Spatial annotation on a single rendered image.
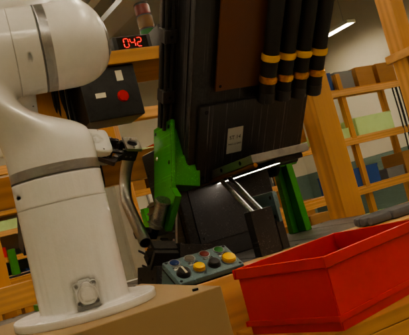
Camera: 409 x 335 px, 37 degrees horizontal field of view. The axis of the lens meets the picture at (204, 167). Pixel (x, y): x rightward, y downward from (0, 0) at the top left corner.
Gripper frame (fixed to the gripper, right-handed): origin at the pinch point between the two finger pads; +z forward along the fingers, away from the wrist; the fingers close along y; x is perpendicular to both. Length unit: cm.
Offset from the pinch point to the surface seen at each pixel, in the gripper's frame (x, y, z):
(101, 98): -2.1, 22.1, -3.0
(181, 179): -2.6, -14.6, 9.9
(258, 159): -17.6, -26.0, 20.3
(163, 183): 0.8, -12.3, 6.6
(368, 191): 245, 333, 431
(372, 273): -24, -68, 22
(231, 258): -5.6, -45.3, 10.3
